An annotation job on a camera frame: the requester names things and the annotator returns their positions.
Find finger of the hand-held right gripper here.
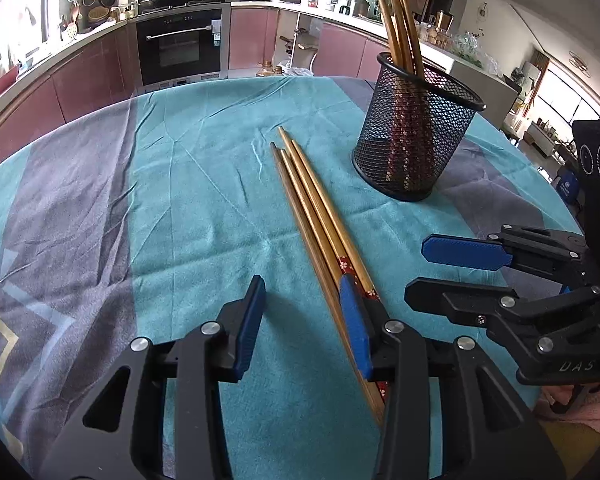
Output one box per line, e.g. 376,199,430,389
421,226,591,286
404,277,600,371

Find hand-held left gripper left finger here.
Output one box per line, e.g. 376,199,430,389
40,275,267,480

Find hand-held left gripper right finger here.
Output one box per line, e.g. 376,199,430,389
339,275,567,480

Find black mesh utensil holder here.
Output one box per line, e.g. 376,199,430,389
352,51,487,202

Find red-handled bamboo chopstick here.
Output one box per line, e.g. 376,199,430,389
277,126,381,301
278,148,366,306

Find plain dark brown chopstick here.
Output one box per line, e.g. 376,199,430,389
270,141,386,426

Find bunch of bamboo chopsticks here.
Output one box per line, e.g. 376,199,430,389
364,0,431,191

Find person's right forearm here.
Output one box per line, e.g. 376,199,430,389
532,385,600,441

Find teal and grey tablecloth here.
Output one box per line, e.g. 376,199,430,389
0,76,581,480

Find built-in black oven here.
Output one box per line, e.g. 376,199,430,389
136,10,231,86

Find pink base cabinets by fridge side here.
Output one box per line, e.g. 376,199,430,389
230,7,406,78

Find pink base cabinets by window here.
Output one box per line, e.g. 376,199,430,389
0,20,141,181

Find pink bowl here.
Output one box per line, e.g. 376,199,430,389
0,67,21,96

